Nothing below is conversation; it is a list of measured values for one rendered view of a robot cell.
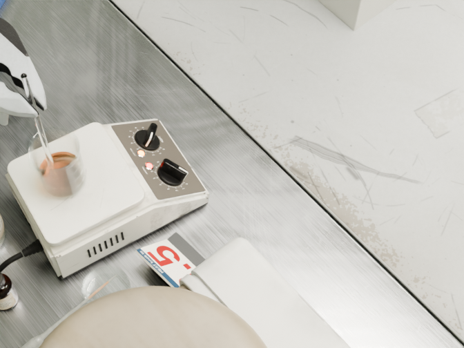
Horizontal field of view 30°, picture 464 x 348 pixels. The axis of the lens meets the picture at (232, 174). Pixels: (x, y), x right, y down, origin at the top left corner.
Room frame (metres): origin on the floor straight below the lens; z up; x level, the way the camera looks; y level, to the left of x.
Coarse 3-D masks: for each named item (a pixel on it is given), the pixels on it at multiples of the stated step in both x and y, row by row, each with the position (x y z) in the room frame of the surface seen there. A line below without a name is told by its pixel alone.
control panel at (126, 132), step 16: (128, 128) 0.56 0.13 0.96; (144, 128) 0.57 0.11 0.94; (160, 128) 0.58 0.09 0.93; (128, 144) 0.53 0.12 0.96; (160, 144) 0.55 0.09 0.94; (144, 160) 0.51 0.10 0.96; (160, 160) 0.52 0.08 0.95; (176, 160) 0.53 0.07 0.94; (144, 176) 0.49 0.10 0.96; (192, 176) 0.51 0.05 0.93; (160, 192) 0.47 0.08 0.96; (176, 192) 0.48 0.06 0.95; (192, 192) 0.48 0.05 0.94
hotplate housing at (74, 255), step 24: (144, 120) 0.58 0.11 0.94; (120, 144) 0.53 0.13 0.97; (192, 168) 0.53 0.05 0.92; (120, 216) 0.43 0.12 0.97; (144, 216) 0.44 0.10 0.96; (168, 216) 0.46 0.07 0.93; (72, 240) 0.40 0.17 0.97; (96, 240) 0.41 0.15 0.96; (120, 240) 0.42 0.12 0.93; (72, 264) 0.39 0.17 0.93
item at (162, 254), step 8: (152, 248) 0.42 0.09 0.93; (160, 248) 0.42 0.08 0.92; (168, 248) 0.43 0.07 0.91; (152, 256) 0.40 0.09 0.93; (160, 256) 0.41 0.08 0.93; (168, 256) 0.41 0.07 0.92; (176, 256) 0.41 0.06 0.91; (160, 264) 0.39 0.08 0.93; (168, 264) 0.40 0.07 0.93; (176, 264) 0.40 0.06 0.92; (184, 264) 0.40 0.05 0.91; (168, 272) 0.39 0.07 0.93; (176, 272) 0.39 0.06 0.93; (184, 272) 0.39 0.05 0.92; (176, 280) 0.38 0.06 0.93
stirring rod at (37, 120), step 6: (24, 78) 0.45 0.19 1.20; (24, 84) 0.45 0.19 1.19; (30, 90) 0.46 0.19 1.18; (30, 96) 0.45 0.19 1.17; (30, 102) 0.45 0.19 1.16; (36, 108) 0.46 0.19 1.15; (36, 120) 0.45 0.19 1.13; (42, 126) 0.46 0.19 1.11; (42, 132) 0.46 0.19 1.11; (42, 138) 0.46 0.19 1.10; (42, 144) 0.46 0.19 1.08; (48, 150) 0.46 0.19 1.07; (48, 156) 0.46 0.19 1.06; (48, 162) 0.46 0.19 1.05; (54, 168) 0.46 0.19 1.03
